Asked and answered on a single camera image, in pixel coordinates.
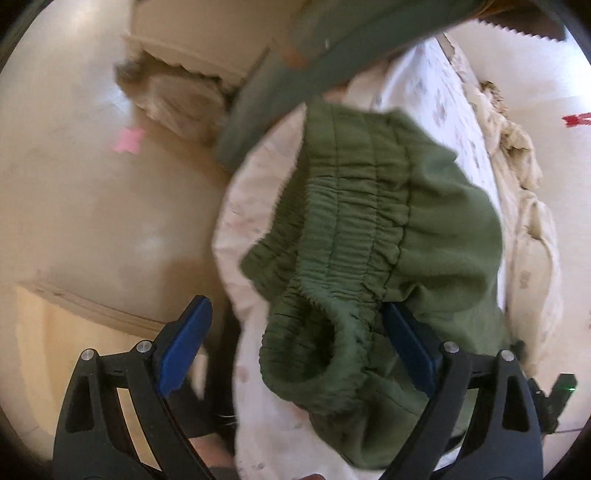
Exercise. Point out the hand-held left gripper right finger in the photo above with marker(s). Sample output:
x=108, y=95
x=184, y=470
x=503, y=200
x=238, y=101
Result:
x=411, y=350

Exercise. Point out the dark grey garment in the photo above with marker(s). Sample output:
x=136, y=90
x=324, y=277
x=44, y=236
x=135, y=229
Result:
x=286, y=83

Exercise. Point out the white floral bed sheet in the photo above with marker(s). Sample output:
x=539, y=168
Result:
x=251, y=207

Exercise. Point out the green pants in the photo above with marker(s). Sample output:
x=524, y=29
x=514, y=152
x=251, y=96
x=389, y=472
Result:
x=369, y=207

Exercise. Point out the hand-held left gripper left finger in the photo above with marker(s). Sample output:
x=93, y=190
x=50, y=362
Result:
x=184, y=350

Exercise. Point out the patterned beige cushion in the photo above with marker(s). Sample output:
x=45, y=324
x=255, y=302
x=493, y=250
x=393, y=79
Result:
x=494, y=97

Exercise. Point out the cream trimmed cloth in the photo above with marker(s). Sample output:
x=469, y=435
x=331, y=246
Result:
x=207, y=37

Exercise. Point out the pink tape mark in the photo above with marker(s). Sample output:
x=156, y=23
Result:
x=129, y=141

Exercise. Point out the red wall decoration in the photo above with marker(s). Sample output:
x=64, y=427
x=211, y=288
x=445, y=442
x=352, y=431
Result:
x=577, y=120

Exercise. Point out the cream blanket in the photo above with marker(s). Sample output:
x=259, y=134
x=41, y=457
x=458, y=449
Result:
x=535, y=258

